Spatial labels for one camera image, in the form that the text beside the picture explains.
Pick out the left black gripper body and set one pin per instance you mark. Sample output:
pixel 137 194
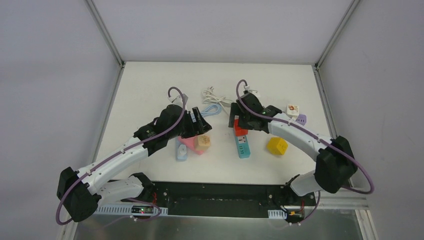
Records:
pixel 196 120

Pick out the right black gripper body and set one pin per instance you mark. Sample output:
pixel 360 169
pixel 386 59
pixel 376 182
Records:
pixel 239 114

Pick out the red cube plug adapter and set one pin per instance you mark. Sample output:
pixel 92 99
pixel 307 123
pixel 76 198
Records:
pixel 238 131

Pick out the teal power strip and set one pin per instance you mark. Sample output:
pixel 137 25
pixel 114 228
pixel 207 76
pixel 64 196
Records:
pixel 242 146

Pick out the yellow cube plug adapter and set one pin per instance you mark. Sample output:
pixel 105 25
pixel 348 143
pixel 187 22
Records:
pixel 277 146

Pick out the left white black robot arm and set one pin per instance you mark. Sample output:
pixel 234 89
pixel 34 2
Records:
pixel 83 190

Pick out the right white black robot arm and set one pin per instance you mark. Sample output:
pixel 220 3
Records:
pixel 332 157

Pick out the pink triangular plug adapter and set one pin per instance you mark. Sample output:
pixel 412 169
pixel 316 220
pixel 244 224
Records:
pixel 190 144

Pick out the purple socket adapter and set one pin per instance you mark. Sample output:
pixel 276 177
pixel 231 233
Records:
pixel 302 119

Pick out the light blue power strip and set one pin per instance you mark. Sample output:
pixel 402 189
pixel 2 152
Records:
pixel 181 152

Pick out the beige wooden cube adapter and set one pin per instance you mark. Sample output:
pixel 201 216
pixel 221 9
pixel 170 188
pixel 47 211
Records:
pixel 202 142

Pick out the white cube adapter with sticker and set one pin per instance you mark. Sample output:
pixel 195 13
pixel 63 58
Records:
pixel 292 111

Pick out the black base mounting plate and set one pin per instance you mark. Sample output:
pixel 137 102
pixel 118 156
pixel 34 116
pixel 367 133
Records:
pixel 224 200

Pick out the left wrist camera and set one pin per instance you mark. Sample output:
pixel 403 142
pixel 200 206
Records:
pixel 179 99

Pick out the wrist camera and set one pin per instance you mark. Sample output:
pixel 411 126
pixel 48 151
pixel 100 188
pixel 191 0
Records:
pixel 179 99
pixel 255 92

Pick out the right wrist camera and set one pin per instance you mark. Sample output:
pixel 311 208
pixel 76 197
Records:
pixel 255 92

